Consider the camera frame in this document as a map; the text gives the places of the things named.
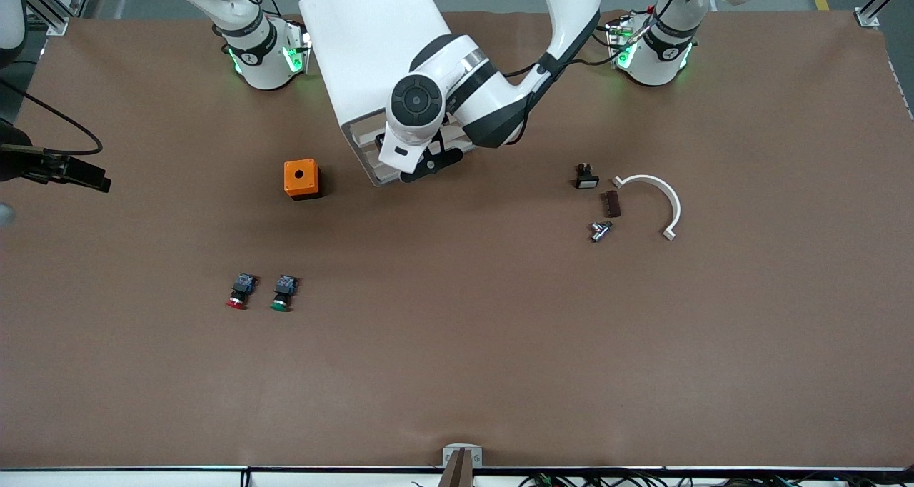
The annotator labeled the white curved plastic bracket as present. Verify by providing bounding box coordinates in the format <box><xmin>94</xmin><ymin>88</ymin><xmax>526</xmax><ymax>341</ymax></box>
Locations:
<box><xmin>612</xmin><ymin>174</ymin><xmax>682</xmax><ymax>241</ymax></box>

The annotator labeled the orange button enclosure box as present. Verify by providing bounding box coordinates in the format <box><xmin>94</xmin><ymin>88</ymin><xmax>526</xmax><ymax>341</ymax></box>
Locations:
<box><xmin>283</xmin><ymin>159</ymin><xmax>323</xmax><ymax>201</ymax></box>

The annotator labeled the green push button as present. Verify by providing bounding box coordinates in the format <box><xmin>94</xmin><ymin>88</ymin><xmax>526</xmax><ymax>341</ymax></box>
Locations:
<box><xmin>270</xmin><ymin>275</ymin><xmax>301</xmax><ymax>312</ymax></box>

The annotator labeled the white table edge rail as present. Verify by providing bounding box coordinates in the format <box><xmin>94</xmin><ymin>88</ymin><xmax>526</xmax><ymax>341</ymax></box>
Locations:
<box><xmin>0</xmin><ymin>466</ymin><xmax>914</xmax><ymax>487</ymax></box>

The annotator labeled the brown paper table cover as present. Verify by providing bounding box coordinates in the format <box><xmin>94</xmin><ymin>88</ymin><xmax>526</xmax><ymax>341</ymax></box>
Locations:
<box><xmin>0</xmin><ymin>9</ymin><xmax>914</xmax><ymax>470</ymax></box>

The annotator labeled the red push button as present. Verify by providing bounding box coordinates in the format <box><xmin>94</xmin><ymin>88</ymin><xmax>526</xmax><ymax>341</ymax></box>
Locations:
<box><xmin>226</xmin><ymin>273</ymin><xmax>259</xmax><ymax>310</ymax></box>

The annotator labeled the grey table edge bracket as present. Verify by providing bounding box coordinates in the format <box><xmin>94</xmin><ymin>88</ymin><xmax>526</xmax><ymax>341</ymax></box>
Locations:
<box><xmin>442</xmin><ymin>443</ymin><xmax>483</xmax><ymax>468</ymax></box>

